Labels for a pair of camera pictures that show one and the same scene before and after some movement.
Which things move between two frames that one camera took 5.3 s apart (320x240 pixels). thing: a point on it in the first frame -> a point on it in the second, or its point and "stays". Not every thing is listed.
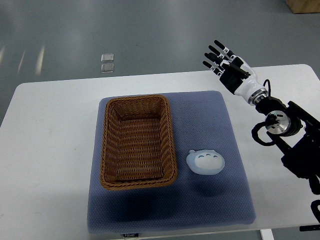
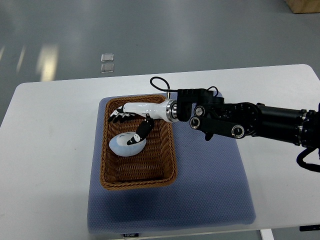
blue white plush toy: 205,162 -> 118,144
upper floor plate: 107,57 stays
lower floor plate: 106,68 stays
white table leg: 266,234 stays
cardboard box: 301,6 stays
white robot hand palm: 250,84 -> 167,110
